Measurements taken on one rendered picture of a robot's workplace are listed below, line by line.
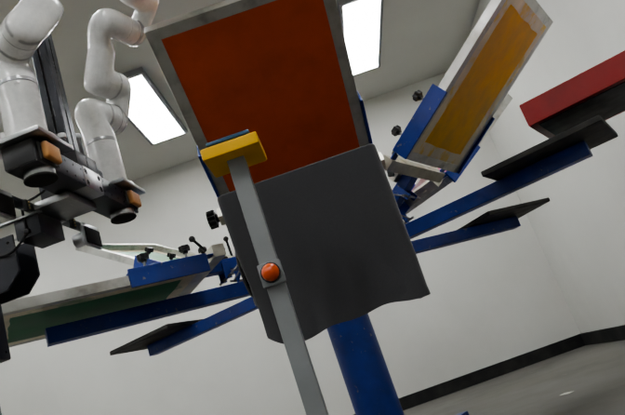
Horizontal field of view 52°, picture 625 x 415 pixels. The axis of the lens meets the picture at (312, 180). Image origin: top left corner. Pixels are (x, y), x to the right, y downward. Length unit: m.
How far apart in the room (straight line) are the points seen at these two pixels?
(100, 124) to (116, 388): 4.83
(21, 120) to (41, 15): 0.27
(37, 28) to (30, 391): 5.60
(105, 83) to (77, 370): 4.97
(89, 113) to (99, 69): 0.15
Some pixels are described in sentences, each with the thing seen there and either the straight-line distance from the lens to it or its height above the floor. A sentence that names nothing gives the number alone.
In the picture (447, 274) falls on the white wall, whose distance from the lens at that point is 6.39.
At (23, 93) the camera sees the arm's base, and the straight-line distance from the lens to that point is 1.68.
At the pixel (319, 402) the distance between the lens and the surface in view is 1.35.
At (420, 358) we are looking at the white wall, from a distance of 6.29.
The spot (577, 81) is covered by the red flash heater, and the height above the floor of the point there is 1.08.
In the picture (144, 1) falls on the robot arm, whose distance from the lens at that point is 2.18.
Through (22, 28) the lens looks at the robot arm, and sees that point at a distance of 1.70.
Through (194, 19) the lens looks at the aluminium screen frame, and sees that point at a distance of 2.03.
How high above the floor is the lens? 0.39
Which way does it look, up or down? 17 degrees up
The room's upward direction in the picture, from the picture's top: 20 degrees counter-clockwise
